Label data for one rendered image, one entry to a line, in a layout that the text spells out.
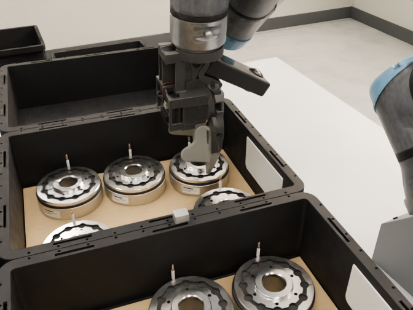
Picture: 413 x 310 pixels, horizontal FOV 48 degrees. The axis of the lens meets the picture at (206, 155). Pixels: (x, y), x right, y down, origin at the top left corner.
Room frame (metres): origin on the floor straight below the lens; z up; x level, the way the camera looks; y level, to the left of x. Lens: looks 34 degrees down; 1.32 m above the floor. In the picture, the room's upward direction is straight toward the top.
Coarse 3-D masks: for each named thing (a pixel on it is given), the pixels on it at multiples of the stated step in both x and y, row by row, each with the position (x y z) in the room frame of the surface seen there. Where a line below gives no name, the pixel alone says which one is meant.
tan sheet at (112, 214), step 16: (240, 176) 0.67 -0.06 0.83; (32, 192) 0.63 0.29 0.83; (176, 192) 0.63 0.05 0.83; (32, 208) 0.58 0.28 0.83; (96, 208) 0.58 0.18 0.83; (112, 208) 0.58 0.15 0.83; (128, 208) 0.58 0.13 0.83; (144, 208) 0.58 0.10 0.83; (160, 208) 0.58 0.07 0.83; (176, 208) 0.58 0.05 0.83; (192, 208) 0.58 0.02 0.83; (32, 224) 0.55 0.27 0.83; (48, 224) 0.55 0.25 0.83; (64, 224) 0.55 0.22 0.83; (112, 224) 0.55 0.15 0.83; (32, 240) 0.51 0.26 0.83
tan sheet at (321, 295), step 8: (304, 264) 0.46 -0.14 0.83; (216, 280) 0.43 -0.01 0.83; (224, 280) 0.43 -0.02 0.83; (232, 280) 0.43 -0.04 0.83; (312, 280) 0.43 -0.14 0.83; (224, 288) 0.42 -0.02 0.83; (320, 288) 0.42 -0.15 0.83; (320, 296) 0.41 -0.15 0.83; (328, 296) 0.41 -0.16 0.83; (128, 304) 0.39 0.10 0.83; (136, 304) 0.39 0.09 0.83; (144, 304) 0.39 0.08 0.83; (320, 304) 0.39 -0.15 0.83; (328, 304) 0.39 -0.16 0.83
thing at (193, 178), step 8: (176, 160) 0.68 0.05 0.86; (224, 160) 0.68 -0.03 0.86; (176, 168) 0.65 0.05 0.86; (184, 168) 0.65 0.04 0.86; (216, 168) 0.65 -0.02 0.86; (224, 168) 0.65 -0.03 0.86; (176, 176) 0.63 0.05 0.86; (184, 176) 0.63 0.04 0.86; (192, 176) 0.63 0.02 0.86; (200, 176) 0.63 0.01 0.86; (208, 176) 0.63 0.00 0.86; (216, 176) 0.63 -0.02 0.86
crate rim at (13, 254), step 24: (96, 120) 0.70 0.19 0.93; (120, 120) 0.71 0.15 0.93; (240, 120) 0.70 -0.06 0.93; (0, 144) 0.62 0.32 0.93; (264, 144) 0.62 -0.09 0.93; (0, 168) 0.55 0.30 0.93; (288, 168) 0.55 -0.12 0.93; (0, 192) 0.50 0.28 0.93; (288, 192) 0.50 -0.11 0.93; (0, 216) 0.45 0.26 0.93; (168, 216) 0.45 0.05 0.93; (192, 216) 0.45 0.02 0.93; (0, 240) 0.41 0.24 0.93; (72, 240) 0.41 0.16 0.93
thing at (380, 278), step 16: (304, 192) 0.50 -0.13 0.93; (240, 208) 0.47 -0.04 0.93; (256, 208) 0.47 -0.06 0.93; (272, 208) 0.47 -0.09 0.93; (320, 208) 0.47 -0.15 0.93; (176, 224) 0.44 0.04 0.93; (192, 224) 0.44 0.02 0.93; (208, 224) 0.44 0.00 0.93; (336, 224) 0.44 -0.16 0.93; (96, 240) 0.41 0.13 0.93; (112, 240) 0.41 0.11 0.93; (128, 240) 0.41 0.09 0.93; (352, 240) 0.41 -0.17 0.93; (32, 256) 0.38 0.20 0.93; (48, 256) 0.38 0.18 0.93; (64, 256) 0.38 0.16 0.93; (352, 256) 0.39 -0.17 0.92; (368, 256) 0.38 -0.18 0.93; (0, 272) 0.36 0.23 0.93; (368, 272) 0.36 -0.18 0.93; (0, 288) 0.33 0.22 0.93; (384, 288) 0.33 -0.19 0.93; (0, 304) 0.31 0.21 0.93; (400, 304) 0.31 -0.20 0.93
